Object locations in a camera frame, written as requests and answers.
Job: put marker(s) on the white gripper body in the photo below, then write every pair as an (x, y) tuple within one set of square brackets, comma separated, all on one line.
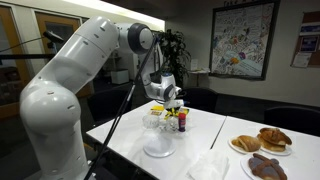
[(173, 104)]

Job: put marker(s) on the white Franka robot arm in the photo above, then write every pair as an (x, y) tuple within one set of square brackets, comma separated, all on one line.
[(63, 90)]

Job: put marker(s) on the cut glass bowl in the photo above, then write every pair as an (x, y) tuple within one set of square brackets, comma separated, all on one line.
[(150, 122)]

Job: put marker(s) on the yellow green crayon box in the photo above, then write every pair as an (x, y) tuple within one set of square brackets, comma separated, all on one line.
[(185, 111)]

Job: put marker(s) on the red cap purple bottle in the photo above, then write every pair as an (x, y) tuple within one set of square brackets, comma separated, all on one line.
[(182, 122)]

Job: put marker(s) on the yellow sticky note pad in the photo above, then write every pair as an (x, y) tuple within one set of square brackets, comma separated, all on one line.
[(157, 108)]

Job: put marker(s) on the multicoloured crayon card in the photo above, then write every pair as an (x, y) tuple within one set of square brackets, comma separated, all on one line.
[(155, 113)]

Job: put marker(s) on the clear plastic wrapper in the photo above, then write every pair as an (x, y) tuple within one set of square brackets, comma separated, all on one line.
[(162, 126)]

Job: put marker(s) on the black office chair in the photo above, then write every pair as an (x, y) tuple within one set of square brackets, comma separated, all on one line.
[(201, 99), (106, 105), (293, 120)]

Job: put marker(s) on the small side table with papers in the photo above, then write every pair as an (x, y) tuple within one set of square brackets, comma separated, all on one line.
[(199, 74)]

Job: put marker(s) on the green potted plant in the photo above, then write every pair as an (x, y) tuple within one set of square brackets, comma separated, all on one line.
[(175, 55)]

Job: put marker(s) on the white storage box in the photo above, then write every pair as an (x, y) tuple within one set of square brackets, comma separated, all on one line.
[(120, 76)]

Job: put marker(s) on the white paper napkin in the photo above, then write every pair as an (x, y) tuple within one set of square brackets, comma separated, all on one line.
[(210, 166)]

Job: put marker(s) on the white plate under croissant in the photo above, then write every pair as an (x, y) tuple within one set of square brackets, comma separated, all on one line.
[(234, 148)]

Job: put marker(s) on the golden croissant bread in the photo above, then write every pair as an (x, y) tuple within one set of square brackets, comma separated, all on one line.
[(247, 143)]

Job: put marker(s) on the white plate under chocolate bread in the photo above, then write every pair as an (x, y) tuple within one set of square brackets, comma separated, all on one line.
[(245, 168)]

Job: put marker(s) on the large framed doodle poster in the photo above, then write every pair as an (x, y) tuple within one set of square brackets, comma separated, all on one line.
[(241, 40)]

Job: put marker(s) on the brown stacked sweet bread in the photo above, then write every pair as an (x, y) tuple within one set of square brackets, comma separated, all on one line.
[(275, 138)]

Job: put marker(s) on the chocolate cross bread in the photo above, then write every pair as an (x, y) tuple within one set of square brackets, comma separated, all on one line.
[(266, 166)]

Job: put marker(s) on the white plate under stacked bread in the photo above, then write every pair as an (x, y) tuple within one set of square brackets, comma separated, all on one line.
[(278, 153)]

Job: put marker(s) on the cork bulletin board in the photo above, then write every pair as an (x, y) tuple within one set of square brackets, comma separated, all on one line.
[(308, 40)]

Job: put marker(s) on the orange wooden door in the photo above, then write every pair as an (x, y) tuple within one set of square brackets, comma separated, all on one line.
[(11, 66)]

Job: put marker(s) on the black horizontal camera bar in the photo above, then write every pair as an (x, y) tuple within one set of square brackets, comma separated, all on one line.
[(20, 56)]

